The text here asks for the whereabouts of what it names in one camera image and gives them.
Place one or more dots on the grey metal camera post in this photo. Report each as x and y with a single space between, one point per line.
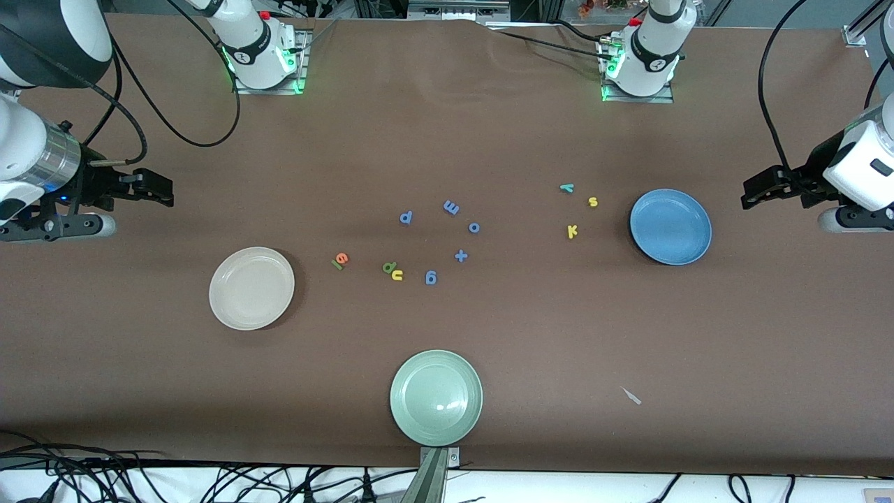
427 482

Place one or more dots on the blue round plate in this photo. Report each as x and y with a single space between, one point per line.
670 227

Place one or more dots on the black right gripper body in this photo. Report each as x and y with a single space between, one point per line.
94 186

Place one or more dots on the beige round plate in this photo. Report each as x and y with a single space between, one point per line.
251 288

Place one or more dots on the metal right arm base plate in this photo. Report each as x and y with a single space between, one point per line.
302 70

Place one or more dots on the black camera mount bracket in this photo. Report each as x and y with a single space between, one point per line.
866 218
43 226

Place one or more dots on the black left camera mount bracket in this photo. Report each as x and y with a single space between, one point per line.
866 218

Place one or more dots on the blue foam letter m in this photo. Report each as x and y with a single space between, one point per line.
451 207

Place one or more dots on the orange background object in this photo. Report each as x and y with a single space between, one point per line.
604 4

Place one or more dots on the brown table mat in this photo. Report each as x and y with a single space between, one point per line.
489 328

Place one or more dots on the black right camera mount bracket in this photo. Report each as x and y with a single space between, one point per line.
43 226

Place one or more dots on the blue foam letter p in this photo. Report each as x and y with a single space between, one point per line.
406 217

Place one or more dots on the small white paper scrap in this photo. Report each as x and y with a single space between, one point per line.
631 396

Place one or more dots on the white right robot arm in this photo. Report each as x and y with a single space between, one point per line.
258 49

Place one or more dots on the short aluminium profile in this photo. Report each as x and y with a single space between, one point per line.
853 35

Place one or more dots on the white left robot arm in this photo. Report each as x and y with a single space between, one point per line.
649 56

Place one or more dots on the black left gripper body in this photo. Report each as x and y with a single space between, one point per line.
808 176

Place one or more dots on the green round plate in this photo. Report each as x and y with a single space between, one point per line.
436 397

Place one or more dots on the grey metal frame bracket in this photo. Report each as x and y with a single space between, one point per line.
457 10

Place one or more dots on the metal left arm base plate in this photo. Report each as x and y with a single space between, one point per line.
667 98

